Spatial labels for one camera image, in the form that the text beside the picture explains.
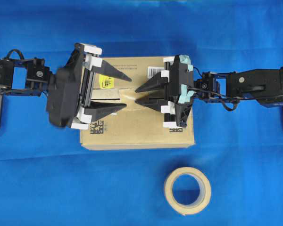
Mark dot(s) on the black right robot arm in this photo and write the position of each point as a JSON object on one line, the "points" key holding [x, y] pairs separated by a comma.
{"points": [[229, 89]]}

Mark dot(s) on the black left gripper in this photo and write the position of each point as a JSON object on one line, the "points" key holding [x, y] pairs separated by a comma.
{"points": [[64, 89]]}

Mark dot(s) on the brown cardboard box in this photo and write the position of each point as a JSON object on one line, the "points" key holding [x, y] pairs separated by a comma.
{"points": [[140, 129]]}

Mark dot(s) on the beige tape piece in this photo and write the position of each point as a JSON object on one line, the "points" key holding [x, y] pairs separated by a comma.
{"points": [[128, 97]]}

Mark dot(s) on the beige tape roll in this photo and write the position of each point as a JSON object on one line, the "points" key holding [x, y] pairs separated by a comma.
{"points": [[204, 196]]}

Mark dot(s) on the blue table cloth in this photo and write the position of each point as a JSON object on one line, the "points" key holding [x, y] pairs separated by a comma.
{"points": [[48, 179]]}

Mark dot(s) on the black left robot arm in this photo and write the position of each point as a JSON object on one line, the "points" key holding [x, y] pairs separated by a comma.
{"points": [[29, 77]]}

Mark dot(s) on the white barcode label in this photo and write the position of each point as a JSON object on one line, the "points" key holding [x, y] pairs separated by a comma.
{"points": [[153, 70]]}

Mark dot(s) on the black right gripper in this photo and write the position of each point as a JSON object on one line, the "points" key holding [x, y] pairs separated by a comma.
{"points": [[177, 79]]}

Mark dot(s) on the yellow sticker label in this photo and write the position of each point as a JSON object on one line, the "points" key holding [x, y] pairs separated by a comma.
{"points": [[106, 82]]}

